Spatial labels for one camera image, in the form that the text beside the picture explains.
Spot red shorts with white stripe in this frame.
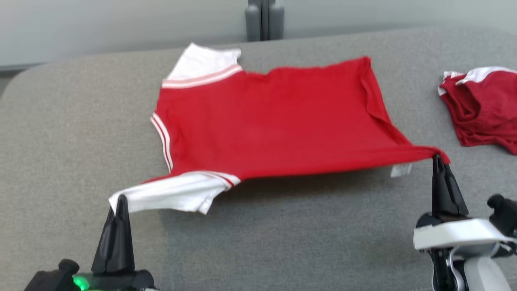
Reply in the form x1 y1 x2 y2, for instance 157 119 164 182
438 66 517 156

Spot grey partition post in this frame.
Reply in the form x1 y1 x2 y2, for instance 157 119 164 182
245 0 285 42

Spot red shirt with white sleeves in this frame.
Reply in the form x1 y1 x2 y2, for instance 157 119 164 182
108 42 451 215

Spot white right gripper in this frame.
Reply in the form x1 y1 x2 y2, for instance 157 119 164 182
413 155 517 253

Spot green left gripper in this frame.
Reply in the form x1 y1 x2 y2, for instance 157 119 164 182
77 195 156 291

